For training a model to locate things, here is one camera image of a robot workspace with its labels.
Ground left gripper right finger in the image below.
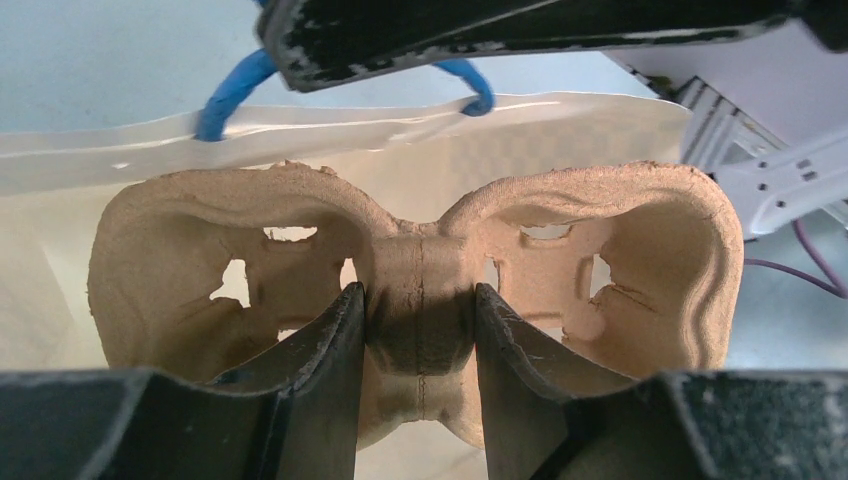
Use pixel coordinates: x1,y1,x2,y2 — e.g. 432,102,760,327
475,284,847,479

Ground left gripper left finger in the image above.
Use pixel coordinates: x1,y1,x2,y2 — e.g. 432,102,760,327
1,283,364,479

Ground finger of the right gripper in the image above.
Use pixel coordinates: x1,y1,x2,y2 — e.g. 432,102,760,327
255,0,795,92

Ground blue checkered paper bag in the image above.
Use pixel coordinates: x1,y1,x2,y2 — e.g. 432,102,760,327
1,70,689,479

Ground brown pulp cup carrier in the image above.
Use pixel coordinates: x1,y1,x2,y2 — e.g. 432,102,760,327
88,162,744,448

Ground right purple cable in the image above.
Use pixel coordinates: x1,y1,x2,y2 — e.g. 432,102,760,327
741,218,848,301

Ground aluminium frame rail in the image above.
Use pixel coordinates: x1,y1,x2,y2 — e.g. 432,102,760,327
606,49,848,230

